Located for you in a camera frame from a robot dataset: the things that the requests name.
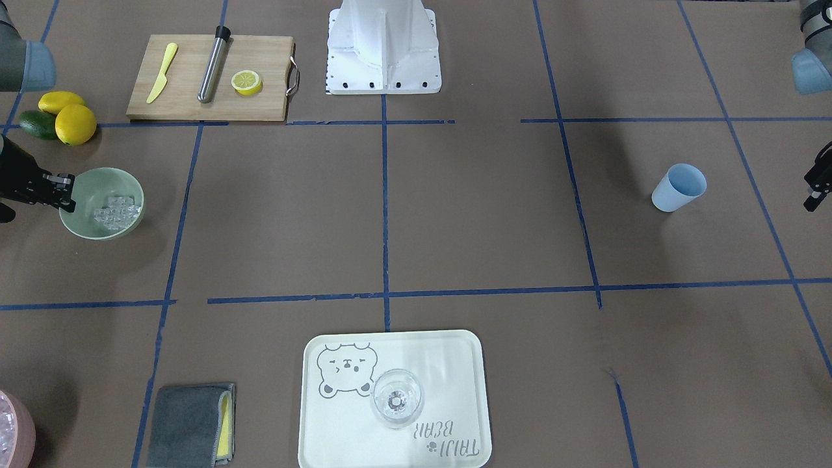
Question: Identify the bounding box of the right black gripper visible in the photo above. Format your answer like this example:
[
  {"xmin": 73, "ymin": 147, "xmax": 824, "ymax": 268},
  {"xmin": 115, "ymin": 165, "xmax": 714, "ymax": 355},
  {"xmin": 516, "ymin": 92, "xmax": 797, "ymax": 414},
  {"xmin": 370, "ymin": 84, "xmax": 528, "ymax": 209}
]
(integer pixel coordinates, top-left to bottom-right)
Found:
[{"xmin": 1, "ymin": 136, "xmax": 75, "ymax": 213}]

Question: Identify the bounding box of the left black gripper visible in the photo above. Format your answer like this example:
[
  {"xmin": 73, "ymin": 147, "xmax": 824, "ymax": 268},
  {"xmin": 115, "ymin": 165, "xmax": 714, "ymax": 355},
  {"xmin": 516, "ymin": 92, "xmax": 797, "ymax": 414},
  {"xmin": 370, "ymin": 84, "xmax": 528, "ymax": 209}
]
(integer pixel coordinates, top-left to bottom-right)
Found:
[{"xmin": 803, "ymin": 142, "xmax": 831, "ymax": 213}]

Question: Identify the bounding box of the green bowl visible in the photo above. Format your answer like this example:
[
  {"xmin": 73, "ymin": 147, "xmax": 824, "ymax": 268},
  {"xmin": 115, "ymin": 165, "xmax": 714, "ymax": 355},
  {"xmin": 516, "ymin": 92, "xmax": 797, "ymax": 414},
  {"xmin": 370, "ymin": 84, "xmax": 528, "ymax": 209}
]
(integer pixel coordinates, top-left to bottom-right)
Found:
[{"xmin": 59, "ymin": 168, "xmax": 146, "ymax": 241}]

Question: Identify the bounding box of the light blue cup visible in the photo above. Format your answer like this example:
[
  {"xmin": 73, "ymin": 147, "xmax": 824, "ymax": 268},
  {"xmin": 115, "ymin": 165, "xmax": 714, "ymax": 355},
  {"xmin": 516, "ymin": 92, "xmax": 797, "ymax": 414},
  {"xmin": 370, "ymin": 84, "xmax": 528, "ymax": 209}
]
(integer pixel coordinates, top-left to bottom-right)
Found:
[{"xmin": 651, "ymin": 163, "xmax": 707, "ymax": 213}]

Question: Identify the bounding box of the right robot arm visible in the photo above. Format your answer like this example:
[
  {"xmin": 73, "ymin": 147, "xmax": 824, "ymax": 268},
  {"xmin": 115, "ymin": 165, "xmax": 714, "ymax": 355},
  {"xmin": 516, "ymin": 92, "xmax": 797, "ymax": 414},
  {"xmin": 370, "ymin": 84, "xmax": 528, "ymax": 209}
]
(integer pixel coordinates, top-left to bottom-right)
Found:
[{"xmin": 1, "ymin": 2, "xmax": 75, "ymax": 223}]

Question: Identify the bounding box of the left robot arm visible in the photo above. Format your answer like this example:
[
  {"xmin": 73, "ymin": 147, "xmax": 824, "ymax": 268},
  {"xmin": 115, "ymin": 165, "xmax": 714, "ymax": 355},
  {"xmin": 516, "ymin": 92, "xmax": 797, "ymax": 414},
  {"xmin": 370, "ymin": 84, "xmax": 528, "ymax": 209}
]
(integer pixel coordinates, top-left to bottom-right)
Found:
[{"xmin": 791, "ymin": 1, "xmax": 831, "ymax": 211}]

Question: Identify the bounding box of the ice cubes pile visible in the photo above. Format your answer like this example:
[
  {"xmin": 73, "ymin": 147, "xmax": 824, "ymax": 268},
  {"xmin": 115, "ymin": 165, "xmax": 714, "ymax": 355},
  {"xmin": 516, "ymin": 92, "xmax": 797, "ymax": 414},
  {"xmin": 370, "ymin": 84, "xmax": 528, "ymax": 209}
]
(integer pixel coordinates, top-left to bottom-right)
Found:
[{"xmin": 92, "ymin": 196, "xmax": 142, "ymax": 231}]

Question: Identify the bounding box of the pink bowl with ice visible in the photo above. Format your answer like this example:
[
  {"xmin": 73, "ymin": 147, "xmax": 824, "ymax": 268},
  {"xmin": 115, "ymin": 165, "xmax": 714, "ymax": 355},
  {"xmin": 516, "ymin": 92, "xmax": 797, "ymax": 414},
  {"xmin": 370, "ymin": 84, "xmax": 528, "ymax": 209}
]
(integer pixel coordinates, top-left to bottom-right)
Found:
[{"xmin": 1, "ymin": 390, "xmax": 36, "ymax": 467}]

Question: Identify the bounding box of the yellow lemon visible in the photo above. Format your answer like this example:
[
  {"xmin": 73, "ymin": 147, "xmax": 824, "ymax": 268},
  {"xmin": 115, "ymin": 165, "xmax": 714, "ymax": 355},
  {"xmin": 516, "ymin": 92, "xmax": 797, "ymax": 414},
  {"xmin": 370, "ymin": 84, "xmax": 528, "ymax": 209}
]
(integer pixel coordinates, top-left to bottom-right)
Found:
[
  {"xmin": 55, "ymin": 104, "xmax": 98, "ymax": 146},
  {"xmin": 38, "ymin": 91, "xmax": 86, "ymax": 116}
]

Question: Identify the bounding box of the green avocado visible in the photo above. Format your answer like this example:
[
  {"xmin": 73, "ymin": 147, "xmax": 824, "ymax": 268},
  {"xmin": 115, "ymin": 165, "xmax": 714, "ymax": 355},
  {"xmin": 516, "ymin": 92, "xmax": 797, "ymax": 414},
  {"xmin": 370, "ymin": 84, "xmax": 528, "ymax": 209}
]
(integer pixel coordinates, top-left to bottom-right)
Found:
[{"xmin": 18, "ymin": 110, "xmax": 59, "ymax": 141}]

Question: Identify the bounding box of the steel muddler rod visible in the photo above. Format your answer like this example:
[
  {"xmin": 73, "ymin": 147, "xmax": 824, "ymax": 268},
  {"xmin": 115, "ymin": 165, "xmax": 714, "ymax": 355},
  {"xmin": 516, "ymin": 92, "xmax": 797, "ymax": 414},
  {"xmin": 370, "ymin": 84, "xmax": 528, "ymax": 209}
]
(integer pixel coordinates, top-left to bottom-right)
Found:
[{"xmin": 197, "ymin": 25, "xmax": 231, "ymax": 104}]

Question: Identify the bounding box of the yellow plastic knife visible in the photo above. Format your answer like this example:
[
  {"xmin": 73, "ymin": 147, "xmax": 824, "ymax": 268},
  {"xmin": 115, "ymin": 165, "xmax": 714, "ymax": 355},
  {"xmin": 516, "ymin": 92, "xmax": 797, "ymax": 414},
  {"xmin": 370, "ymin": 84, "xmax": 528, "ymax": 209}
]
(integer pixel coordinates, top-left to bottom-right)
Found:
[{"xmin": 146, "ymin": 42, "xmax": 179, "ymax": 104}]

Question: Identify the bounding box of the lemon half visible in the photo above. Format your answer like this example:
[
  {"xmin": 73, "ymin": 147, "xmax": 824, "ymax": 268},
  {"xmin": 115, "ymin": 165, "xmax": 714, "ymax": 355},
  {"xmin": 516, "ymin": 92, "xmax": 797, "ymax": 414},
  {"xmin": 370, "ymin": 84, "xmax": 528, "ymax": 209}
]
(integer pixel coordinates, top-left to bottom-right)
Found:
[{"xmin": 231, "ymin": 70, "xmax": 263, "ymax": 97}]

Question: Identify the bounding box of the wooden cutting board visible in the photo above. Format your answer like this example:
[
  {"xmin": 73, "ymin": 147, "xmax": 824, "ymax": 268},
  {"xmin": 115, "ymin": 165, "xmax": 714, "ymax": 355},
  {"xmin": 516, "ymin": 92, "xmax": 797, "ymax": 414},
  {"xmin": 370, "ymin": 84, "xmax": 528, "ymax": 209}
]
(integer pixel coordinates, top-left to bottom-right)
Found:
[{"xmin": 127, "ymin": 34, "xmax": 294, "ymax": 122}]

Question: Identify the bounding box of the grey yellow folded cloth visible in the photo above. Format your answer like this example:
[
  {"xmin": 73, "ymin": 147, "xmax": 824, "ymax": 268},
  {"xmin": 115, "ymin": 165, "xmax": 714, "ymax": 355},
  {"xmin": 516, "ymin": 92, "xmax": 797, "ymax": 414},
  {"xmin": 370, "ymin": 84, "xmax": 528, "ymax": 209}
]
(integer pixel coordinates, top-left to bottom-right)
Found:
[{"xmin": 146, "ymin": 382, "xmax": 237, "ymax": 467}]

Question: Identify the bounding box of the clear wine glass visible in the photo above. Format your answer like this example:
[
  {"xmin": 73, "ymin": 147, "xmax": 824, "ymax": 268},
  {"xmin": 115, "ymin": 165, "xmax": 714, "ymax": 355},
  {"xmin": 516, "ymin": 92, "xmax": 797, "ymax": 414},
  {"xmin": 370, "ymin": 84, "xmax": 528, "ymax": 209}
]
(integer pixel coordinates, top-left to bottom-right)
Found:
[{"xmin": 371, "ymin": 369, "xmax": 426, "ymax": 430}]

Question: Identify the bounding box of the cream bear tray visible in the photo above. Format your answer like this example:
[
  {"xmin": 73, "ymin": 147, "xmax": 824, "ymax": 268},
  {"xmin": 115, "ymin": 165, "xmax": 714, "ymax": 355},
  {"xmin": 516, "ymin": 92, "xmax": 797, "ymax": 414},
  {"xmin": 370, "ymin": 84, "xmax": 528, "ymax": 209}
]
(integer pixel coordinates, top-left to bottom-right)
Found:
[{"xmin": 298, "ymin": 330, "xmax": 493, "ymax": 467}]

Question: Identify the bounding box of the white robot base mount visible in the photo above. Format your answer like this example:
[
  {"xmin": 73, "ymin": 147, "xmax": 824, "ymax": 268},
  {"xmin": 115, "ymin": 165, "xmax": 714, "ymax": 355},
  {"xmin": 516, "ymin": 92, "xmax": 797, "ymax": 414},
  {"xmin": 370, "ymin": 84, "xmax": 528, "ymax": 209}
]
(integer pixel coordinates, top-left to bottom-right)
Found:
[{"xmin": 325, "ymin": 1, "xmax": 443, "ymax": 96}]

